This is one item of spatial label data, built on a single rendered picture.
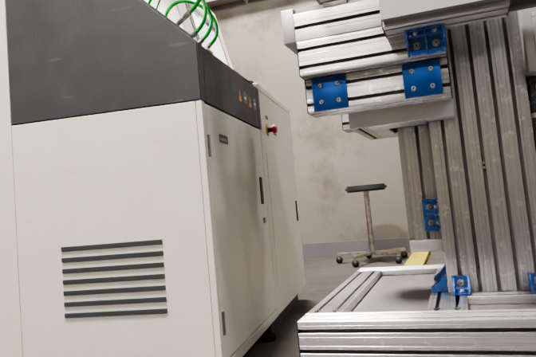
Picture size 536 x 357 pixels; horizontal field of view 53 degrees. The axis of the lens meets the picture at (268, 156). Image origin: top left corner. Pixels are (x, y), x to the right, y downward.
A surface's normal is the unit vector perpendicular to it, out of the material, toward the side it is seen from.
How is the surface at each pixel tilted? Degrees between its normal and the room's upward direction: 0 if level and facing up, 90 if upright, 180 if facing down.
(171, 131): 90
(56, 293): 90
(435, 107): 90
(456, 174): 90
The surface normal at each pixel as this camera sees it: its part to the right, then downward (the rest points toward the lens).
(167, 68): -0.22, -0.07
